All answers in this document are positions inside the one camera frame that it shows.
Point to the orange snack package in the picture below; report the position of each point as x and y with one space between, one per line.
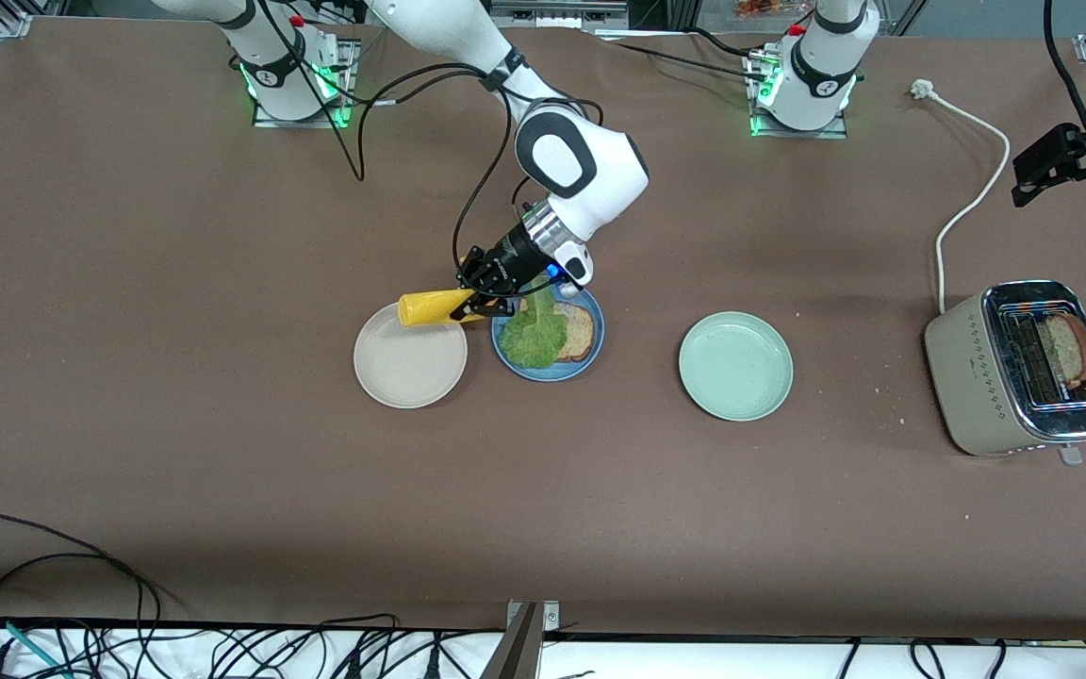
765 8

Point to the yellow mustard squeeze bottle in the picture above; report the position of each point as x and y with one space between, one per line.
430 307

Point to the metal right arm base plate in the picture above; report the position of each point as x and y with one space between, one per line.
298 124

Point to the metal table edge bracket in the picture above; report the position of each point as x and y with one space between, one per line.
519 651

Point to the light green round plate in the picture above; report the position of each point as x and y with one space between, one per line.
736 366

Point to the beige chrome toaster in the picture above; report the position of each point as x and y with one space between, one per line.
967 377

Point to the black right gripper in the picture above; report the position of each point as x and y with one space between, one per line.
510 256

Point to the grey power strip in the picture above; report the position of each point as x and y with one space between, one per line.
557 14

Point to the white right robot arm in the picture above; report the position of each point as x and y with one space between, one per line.
581 170

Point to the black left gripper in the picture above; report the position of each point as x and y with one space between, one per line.
1056 156

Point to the blue round plate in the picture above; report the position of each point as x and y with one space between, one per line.
562 372

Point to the beige round plate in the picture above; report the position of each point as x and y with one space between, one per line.
411 363

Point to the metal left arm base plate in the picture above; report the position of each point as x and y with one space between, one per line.
802 134

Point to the green lettuce leaf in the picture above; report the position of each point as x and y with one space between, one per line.
534 339

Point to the brown bread slice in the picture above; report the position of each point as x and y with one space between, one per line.
1071 349
581 332

